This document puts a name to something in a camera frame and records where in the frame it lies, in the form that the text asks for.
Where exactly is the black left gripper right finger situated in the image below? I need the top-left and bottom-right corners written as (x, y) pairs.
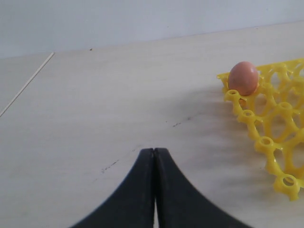
top-left (154, 148), bottom-right (249, 228)

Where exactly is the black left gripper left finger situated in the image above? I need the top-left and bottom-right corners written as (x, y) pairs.
top-left (73, 148), bottom-right (154, 228)

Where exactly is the brown egg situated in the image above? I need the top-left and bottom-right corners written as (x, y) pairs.
top-left (228, 61), bottom-right (259, 96)

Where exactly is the yellow plastic egg tray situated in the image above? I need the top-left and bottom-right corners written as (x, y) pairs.
top-left (217, 58), bottom-right (304, 200)

